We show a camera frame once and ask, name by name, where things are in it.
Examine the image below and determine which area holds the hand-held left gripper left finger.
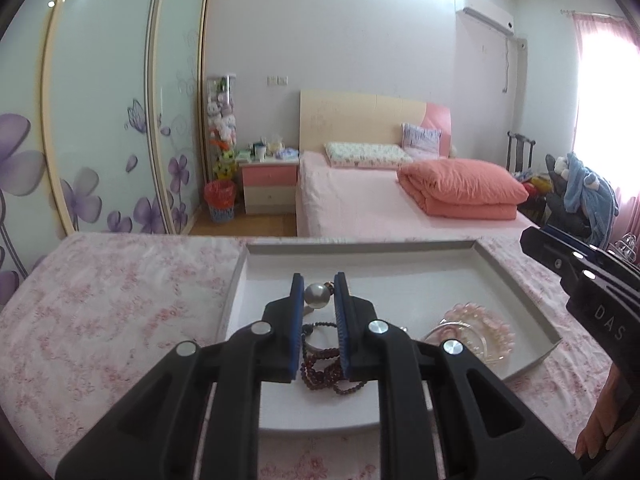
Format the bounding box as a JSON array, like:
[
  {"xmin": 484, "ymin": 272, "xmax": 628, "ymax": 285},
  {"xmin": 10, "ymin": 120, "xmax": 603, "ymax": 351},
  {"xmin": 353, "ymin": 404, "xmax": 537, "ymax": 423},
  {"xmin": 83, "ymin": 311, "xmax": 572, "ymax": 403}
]
[{"xmin": 55, "ymin": 272, "xmax": 306, "ymax": 480}]

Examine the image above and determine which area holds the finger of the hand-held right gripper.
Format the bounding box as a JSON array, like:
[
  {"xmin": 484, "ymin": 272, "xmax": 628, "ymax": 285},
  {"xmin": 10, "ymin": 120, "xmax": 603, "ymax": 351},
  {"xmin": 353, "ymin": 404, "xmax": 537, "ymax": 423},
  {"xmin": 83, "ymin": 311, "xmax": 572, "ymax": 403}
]
[
  {"xmin": 519, "ymin": 226, "xmax": 601, "ymax": 288},
  {"xmin": 542, "ymin": 224, "xmax": 640, "ymax": 275}
]

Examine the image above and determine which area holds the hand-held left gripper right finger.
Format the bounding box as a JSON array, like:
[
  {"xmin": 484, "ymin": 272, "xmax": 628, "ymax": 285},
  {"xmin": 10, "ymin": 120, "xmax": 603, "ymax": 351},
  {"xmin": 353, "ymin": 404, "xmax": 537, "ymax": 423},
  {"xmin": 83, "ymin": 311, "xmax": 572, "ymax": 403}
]
[{"xmin": 333, "ymin": 271, "xmax": 584, "ymax": 480}]

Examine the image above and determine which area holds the large pearl earring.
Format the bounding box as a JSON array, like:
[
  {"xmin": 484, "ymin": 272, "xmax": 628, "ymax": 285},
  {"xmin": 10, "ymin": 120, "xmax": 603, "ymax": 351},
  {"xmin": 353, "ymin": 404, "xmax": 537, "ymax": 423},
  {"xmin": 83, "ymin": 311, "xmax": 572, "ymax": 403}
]
[{"xmin": 305, "ymin": 282, "xmax": 335, "ymax": 311}]

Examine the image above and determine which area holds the dark red bead bracelet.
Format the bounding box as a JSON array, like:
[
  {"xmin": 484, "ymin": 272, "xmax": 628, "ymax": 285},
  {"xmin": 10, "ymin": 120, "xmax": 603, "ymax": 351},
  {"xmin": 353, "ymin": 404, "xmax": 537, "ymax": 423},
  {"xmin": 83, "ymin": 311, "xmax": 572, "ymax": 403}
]
[{"xmin": 299, "ymin": 322, "xmax": 370, "ymax": 396}]

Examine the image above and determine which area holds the white shallow tray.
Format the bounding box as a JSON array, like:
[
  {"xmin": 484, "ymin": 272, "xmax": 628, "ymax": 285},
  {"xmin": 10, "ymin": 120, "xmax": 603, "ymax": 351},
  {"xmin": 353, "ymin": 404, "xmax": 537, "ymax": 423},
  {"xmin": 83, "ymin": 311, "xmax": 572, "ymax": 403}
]
[{"xmin": 218, "ymin": 239, "xmax": 563, "ymax": 433}]

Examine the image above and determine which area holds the large pink bead bracelet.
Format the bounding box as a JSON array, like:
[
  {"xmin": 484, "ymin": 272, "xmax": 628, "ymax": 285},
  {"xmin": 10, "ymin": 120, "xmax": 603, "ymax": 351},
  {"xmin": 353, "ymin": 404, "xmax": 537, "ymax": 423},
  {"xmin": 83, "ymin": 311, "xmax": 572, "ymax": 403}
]
[{"xmin": 440, "ymin": 301, "xmax": 516, "ymax": 361}]

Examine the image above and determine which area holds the clear glass bangle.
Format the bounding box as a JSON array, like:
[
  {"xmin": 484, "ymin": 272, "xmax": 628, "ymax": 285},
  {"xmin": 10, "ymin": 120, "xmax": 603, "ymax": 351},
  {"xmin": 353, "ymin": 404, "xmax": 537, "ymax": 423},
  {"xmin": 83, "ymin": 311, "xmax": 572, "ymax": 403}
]
[{"xmin": 420, "ymin": 322, "xmax": 491, "ymax": 361}]

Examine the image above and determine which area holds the person's right hand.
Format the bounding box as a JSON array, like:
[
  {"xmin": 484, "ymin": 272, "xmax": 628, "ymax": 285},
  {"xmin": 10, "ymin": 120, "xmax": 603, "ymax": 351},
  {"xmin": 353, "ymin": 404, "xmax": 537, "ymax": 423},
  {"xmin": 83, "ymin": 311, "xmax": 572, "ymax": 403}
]
[{"xmin": 575, "ymin": 360, "xmax": 626, "ymax": 461}]

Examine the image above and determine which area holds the blue plush garment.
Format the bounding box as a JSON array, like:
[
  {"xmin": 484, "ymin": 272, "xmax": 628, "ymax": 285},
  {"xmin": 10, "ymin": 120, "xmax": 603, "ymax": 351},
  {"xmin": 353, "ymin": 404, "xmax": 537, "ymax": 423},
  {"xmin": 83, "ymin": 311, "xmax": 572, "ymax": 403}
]
[{"xmin": 564, "ymin": 152, "xmax": 621, "ymax": 247}]

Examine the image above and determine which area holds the pile of colourful clothes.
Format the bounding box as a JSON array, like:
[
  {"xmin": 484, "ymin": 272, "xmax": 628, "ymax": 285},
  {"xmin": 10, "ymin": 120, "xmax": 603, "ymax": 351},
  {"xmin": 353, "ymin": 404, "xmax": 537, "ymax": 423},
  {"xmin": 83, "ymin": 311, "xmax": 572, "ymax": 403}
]
[{"xmin": 515, "ymin": 172, "xmax": 552, "ymax": 207}]

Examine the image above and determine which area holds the pink curtain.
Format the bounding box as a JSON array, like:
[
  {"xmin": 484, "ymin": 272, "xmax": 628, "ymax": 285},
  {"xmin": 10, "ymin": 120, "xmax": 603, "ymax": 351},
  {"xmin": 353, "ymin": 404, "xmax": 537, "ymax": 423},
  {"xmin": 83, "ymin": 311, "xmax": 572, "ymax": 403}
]
[{"xmin": 571, "ymin": 10, "xmax": 640, "ymax": 261}]

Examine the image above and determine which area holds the folded orange quilt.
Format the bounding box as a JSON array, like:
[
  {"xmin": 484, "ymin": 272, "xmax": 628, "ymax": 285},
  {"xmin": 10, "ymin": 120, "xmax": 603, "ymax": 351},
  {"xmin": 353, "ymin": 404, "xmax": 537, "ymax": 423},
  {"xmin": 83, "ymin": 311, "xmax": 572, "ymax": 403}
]
[{"xmin": 396, "ymin": 157, "xmax": 530, "ymax": 221}]

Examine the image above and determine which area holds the dark wooden chair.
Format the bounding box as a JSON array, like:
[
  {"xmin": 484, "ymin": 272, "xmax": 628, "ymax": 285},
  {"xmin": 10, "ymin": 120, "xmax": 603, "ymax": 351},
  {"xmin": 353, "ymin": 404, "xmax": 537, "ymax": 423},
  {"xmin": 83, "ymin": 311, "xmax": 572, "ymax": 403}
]
[{"xmin": 506, "ymin": 131, "xmax": 539, "ymax": 177}]

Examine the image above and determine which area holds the pink bed with headboard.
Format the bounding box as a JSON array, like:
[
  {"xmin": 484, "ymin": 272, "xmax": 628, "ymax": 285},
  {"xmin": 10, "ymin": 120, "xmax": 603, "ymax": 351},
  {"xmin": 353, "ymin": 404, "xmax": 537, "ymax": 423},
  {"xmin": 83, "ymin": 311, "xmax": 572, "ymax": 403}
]
[{"xmin": 296, "ymin": 90, "xmax": 537, "ymax": 239}]

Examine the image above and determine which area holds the pink nightstand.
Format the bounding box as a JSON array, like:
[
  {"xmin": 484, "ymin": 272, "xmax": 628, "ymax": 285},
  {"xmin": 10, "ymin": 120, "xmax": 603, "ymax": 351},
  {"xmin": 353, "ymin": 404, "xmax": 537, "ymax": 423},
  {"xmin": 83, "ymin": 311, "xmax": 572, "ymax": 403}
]
[{"xmin": 236, "ymin": 149, "xmax": 301, "ymax": 216}]

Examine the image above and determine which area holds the red and blue waste bin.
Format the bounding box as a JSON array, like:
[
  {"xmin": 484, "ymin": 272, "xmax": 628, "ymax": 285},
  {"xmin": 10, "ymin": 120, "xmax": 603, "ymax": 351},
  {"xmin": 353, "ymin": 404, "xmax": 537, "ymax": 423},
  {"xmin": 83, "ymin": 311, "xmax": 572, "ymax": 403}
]
[{"xmin": 203, "ymin": 180, "xmax": 237, "ymax": 224}]

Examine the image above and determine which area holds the floral flat pillow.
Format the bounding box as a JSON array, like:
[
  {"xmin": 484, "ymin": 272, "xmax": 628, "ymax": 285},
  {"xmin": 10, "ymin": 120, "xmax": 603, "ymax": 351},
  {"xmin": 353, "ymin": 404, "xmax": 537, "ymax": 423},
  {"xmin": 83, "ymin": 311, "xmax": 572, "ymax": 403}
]
[{"xmin": 324, "ymin": 141, "xmax": 415, "ymax": 170}]

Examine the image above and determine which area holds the purple print pillow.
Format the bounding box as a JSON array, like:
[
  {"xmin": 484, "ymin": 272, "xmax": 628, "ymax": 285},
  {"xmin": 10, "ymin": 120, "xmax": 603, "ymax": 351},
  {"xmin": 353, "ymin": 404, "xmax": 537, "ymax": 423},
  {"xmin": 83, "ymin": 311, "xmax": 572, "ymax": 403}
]
[{"xmin": 401, "ymin": 122, "xmax": 444, "ymax": 159}]

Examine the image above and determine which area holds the clear plush toy display tube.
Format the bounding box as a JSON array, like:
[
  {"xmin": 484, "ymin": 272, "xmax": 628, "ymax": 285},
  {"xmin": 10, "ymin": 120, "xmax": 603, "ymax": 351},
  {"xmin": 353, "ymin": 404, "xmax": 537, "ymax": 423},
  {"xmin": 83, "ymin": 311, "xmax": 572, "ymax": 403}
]
[{"xmin": 206, "ymin": 74, "xmax": 239, "ymax": 182}]

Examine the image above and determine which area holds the white air conditioner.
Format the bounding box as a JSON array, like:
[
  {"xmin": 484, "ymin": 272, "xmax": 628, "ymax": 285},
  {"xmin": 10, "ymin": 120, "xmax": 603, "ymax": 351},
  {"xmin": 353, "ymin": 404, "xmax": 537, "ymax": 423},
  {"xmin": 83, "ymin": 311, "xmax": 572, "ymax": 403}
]
[{"xmin": 462, "ymin": 0, "xmax": 516, "ymax": 37}]

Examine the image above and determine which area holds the floral glass door wardrobe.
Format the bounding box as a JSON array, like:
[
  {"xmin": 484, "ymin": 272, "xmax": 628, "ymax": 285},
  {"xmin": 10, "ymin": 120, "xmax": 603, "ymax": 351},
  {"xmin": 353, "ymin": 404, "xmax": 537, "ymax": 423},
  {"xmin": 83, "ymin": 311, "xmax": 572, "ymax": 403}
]
[{"xmin": 0, "ymin": 0, "xmax": 212, "ymax": 293}]

